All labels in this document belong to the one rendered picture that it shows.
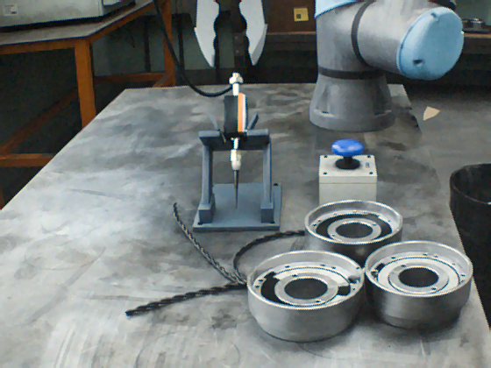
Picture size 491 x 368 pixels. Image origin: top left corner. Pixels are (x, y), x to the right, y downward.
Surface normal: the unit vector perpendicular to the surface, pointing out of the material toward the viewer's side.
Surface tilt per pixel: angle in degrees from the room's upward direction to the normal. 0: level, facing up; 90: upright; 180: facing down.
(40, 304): 0
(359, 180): 90
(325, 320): 90
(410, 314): 90
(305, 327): 90
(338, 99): 72
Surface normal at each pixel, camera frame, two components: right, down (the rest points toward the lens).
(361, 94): 0.12, 0.07
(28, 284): -0.05, -0.92
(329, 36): -0.79, 0.30
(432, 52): 0.55, 0.40
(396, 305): -0.56, 0.34
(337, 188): -0.11, 0.38
